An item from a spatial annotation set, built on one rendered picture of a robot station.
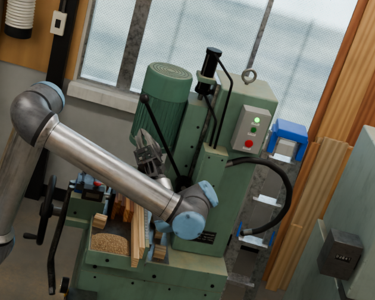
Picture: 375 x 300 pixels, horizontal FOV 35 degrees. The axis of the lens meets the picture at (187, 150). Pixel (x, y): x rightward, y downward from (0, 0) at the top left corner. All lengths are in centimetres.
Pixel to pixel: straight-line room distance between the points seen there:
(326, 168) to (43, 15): 188
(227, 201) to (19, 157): 85
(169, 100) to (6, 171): 62
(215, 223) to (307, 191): 128
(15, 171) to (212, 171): 70
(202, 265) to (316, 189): 135
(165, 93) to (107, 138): 171
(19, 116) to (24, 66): 203
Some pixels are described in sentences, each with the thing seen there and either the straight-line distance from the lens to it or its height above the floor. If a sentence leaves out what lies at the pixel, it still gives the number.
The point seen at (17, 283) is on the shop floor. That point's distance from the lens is 336.
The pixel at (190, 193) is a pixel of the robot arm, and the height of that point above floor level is 131.
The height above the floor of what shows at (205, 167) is 124.
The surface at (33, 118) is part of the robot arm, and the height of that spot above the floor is 144.
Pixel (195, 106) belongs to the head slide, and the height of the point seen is 142.
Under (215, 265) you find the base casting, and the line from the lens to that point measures 244.
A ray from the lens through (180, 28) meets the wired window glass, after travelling 360.
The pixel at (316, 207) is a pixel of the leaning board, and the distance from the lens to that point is 363.
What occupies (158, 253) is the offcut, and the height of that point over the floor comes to 82.
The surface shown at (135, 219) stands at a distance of 229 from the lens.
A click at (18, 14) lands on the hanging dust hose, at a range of 350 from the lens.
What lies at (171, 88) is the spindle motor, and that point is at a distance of 213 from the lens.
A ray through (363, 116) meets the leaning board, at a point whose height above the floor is 118.
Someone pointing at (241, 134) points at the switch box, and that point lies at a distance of 214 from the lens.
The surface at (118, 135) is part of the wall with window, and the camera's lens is 378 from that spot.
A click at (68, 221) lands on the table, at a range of 234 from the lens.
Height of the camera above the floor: 216
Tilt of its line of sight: 24 degrees down
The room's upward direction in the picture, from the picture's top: 17 degrees clockwise
